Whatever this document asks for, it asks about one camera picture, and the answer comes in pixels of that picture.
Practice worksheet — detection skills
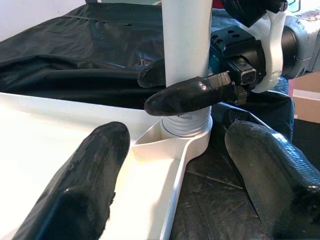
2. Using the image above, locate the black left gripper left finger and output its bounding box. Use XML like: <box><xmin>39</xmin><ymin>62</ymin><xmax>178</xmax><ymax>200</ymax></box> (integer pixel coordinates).
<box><xmin>12</xmin><ymin>121</ymin><xmax>131</xmax><ymax>240</ymax></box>

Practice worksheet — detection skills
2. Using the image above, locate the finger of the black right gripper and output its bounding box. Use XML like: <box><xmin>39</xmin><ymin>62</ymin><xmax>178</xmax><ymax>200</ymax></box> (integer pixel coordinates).
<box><xmin>143</xmin><ymin>71</ymin><xmax>248</xmax><ymax>118</ymax></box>
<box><xmin>137</xmin><ymin>59</ymin><xmax>167</xmax><ymax>89</ymax></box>

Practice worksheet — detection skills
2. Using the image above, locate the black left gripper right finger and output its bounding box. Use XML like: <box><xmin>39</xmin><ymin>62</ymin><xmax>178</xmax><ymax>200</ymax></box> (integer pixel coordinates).
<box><xmin>224</xmin><ymin>120</ymin><xmax>320</xmax><ymax>240</ymax></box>

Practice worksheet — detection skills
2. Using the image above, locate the white plastic table leg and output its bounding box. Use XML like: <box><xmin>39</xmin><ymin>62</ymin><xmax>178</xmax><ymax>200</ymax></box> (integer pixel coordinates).
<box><xmin>159</xmin><ymin>0</ymin><xmax>215</xmax><ymax>138</ymax></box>

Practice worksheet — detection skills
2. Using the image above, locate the white plastic table top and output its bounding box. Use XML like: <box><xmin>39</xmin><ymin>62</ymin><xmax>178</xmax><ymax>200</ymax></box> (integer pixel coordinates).
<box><xmin>0</xmin><ymin>91</ymin><xmax>211</xmax><ymax>240</ymax></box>

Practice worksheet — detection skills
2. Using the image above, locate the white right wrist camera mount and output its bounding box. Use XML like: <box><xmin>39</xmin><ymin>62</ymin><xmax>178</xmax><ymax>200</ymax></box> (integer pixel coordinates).
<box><xmin>219</xmin><ymin>0</ymin><xmax>288</xmax><ymax>94</ymax></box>

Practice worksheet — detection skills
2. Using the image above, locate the brown board white frame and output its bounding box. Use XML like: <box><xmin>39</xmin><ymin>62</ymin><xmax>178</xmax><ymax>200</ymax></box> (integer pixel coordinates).
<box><xmin>287</xmin><ymin>72</ymin><xmax>320</xmax><ymax>123</ymax></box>

